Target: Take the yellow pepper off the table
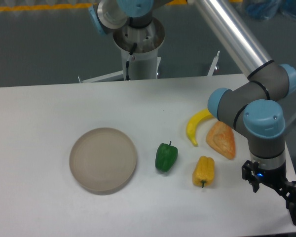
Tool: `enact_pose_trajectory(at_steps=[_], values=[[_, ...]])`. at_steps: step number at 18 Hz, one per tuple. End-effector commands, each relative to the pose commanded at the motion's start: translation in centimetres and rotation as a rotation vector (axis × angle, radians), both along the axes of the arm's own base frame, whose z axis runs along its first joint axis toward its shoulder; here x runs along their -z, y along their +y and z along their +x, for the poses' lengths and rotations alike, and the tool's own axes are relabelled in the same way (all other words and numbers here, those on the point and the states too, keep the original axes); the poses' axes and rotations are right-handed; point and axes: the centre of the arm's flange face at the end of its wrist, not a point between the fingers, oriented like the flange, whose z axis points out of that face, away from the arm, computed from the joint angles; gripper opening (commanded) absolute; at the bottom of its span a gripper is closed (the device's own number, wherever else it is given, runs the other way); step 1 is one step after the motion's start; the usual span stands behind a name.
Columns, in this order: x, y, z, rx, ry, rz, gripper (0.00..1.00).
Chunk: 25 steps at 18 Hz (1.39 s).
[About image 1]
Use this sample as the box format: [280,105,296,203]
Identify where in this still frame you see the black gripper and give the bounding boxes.
[241,160,296,226]

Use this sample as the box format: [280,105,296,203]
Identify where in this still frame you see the yellow bell pepper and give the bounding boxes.
[192,156,215,188]

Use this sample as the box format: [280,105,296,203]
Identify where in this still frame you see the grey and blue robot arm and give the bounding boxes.
[88,0,296,225]

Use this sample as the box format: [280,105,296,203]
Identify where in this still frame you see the green bell pepper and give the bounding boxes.
[155,141,178,172]

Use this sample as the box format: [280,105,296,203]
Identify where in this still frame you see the yellow banana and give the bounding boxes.
[185,109,214,147]

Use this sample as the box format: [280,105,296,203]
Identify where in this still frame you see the beige round plate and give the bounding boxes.
[69,127,137,195]

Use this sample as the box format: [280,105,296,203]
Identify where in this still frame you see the blue plastic bags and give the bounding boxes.
[241,0,296,20]

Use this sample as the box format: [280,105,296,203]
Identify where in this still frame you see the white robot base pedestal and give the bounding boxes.
[80,17,165,83]

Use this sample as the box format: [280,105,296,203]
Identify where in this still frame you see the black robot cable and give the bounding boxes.
[124,42,138,81]

